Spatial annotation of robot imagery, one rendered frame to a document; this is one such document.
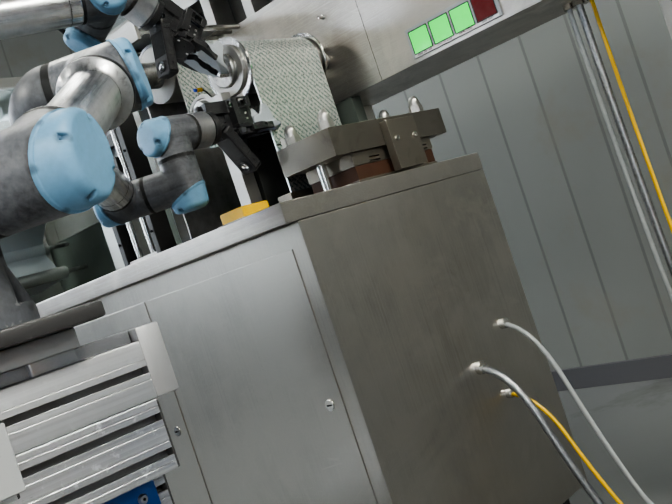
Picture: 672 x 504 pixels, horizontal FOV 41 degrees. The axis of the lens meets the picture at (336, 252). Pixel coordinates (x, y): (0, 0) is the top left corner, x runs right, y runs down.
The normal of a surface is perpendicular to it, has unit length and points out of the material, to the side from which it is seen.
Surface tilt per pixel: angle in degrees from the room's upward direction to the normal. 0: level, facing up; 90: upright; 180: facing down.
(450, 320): 90
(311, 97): 90
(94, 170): 93
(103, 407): 90
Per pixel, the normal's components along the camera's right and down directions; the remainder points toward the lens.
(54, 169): 0.07, 0.28
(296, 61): 0.69, -0.23
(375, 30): -0.65, 0.22
